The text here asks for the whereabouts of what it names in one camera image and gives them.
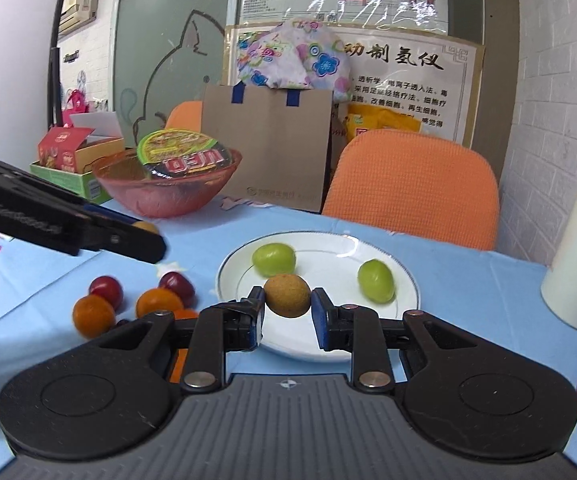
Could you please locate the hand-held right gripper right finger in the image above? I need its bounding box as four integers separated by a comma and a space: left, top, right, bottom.
310, 287, 484, 394

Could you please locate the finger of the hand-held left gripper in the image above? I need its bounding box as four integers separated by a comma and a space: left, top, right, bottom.
82, 217, 167, 264
84, 203, 142, 227

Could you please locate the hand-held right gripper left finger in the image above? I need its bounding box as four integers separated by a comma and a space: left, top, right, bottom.
88, 286, 266, 395

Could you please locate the brown kiwi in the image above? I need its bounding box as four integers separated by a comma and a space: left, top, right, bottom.
263, 274, 312, 318

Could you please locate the white plate with blue rim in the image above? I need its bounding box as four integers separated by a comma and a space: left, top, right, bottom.
217, 231, 421, 363

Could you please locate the large orange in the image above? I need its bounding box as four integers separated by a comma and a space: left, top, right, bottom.
135, 287, 184, 318
72, 295, 117, 339

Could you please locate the green carton box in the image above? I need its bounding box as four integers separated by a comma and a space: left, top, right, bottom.
29, 137, 126, 200

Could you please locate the red apple left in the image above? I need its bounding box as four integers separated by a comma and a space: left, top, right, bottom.
88, 275, 123, 310

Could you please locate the red apple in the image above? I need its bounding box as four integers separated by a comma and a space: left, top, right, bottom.
158, 271, 196, 308
88, 275, 123, 310

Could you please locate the pink plastic bowl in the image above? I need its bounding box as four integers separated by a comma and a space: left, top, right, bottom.
92, 149, 243, 219

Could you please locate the red snack box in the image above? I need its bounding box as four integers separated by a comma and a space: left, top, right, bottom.
37, 126, 94, 173

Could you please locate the red apple centre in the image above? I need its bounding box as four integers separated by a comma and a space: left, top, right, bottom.
158, 271, 196, 308

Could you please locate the large green fruit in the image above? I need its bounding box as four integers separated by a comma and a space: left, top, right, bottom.
251, 242, 297, 277

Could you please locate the small green fruit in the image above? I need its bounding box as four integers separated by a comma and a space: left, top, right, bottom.
358, 259, 396, 304

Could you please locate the instant noodle cup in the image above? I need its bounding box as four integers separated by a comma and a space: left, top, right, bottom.
137, 129, 234, 182

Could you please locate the white paper card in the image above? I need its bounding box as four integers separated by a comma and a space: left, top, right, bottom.
70, 111, 123, 141

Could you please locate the pink gift bag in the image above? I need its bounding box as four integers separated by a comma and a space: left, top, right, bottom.
64, 88, 92, 126

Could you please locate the orange mesh chair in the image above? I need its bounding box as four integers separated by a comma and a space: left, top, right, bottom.
164, 100, 204, 133

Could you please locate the blue star-print tablecloth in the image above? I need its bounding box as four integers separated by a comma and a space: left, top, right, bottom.
0, 195, 577, 480

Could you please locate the orange chair back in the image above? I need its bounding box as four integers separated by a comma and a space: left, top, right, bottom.
321, 129, 500, 252

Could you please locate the brown cardboard box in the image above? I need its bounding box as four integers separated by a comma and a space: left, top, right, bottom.
201, 83, 334, 213

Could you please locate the white air conditioner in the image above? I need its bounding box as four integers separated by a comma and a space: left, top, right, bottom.
57, 0, 102, 36

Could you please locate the yellow snack bag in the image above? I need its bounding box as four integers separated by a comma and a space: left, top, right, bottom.
346, 105, 422, 143

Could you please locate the floral cloth bag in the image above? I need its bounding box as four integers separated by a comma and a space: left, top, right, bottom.
236, 18, 353, 106

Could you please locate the framed wall poster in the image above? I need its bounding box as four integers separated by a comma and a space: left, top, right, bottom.
226, 25, 484, 148

